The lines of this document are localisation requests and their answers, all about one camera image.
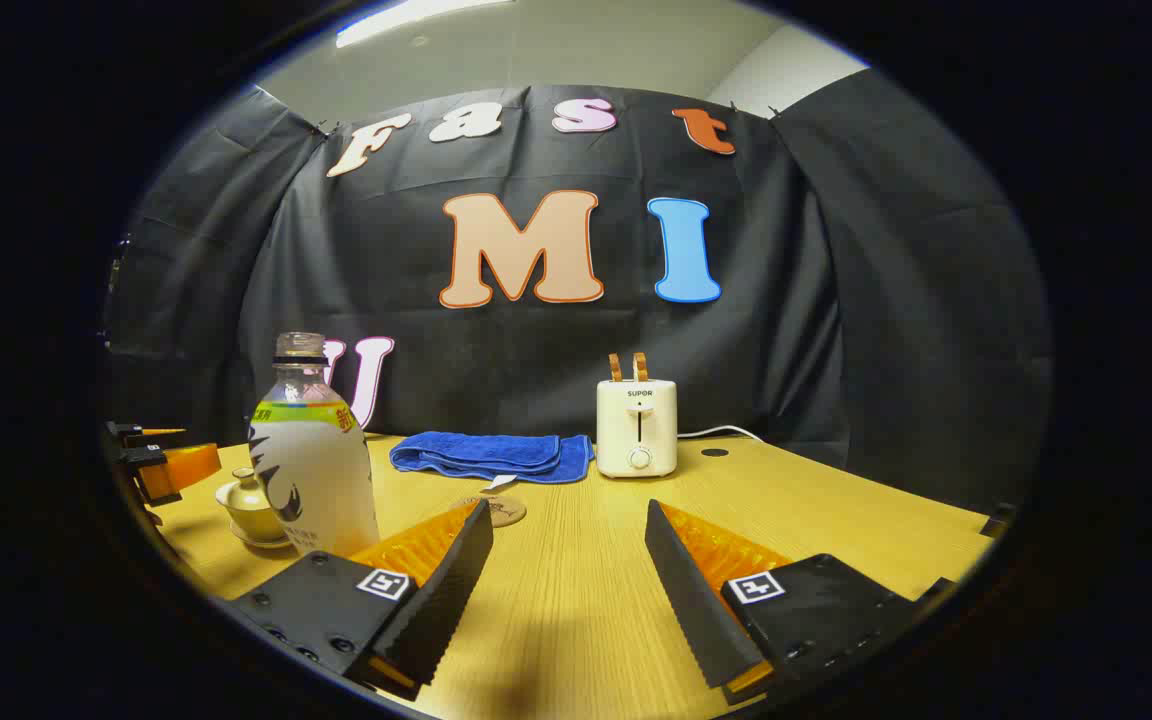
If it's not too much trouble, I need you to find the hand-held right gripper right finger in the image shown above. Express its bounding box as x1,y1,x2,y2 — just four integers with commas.
644,499,957,706

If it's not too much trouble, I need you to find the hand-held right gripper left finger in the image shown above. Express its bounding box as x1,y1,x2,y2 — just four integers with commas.
226,498,495,701

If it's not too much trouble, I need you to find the white teacup lid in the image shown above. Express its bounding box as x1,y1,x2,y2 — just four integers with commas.
226,467,275,504

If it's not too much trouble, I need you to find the round wooden coaster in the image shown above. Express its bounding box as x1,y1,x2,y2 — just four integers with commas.
451,492,527,528

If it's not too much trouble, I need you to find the white teacup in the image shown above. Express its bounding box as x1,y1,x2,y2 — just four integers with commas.
215,484,289,542

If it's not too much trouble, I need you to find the clear plastic water bottle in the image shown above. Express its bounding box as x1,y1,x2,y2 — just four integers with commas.
248,332,382,557

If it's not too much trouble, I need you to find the white ceramic saucer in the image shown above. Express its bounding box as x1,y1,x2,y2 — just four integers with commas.
230,520,295,550

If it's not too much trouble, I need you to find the blue folded towel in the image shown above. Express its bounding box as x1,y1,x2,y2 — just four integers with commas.
389,431,595,486

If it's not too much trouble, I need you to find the white toaster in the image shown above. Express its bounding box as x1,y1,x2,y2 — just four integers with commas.
596,379,679,479

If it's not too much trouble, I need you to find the black backdrop cloth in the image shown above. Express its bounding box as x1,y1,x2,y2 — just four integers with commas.
101,68,1052,511

